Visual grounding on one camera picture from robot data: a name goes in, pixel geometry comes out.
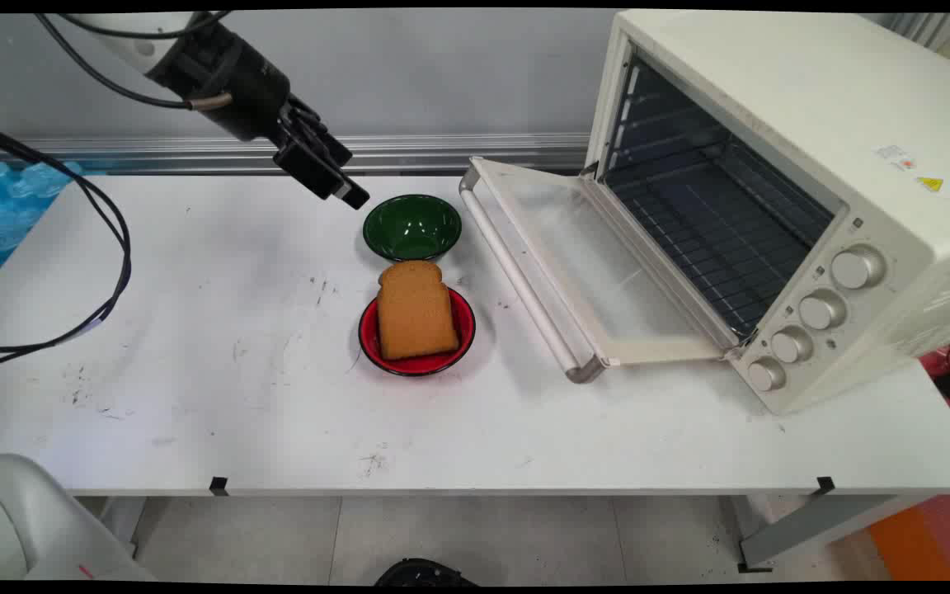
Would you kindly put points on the black tape piece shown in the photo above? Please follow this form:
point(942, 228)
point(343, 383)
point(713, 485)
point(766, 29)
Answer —
point(825, 485)
point(218, 486)

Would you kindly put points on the grey table leg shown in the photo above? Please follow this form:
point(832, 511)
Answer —
point(813, 528)

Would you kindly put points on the large silver oven knob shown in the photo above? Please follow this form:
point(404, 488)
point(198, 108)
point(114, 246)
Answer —
point(857, 268)

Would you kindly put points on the white label sticker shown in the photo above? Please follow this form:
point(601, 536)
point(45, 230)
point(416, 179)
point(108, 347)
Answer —
point(895, 157)

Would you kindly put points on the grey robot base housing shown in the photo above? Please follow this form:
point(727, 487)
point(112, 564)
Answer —
point(30, 520)

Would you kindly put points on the yellow warning sticker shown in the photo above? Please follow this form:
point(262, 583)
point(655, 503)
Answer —
point(929, 184)

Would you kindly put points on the black round floor object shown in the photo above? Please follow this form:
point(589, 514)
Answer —
point(425, 572)

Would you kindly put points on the aluminium wall rail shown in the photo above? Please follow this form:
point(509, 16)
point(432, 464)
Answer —
point(153, 153)

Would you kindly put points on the red plate black rim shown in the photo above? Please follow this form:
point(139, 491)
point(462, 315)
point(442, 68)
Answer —
point(463, 318)

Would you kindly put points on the cream toaster oven body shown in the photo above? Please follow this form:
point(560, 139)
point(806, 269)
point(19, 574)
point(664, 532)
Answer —
point(813, 107)

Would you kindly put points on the brown toast bread slice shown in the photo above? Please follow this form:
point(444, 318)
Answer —
point(416, 313)

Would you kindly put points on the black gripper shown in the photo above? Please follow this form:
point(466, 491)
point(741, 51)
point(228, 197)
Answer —
point(232, 78)

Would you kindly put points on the green glass bowl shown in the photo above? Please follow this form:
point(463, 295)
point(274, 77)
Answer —
point(411, 227)

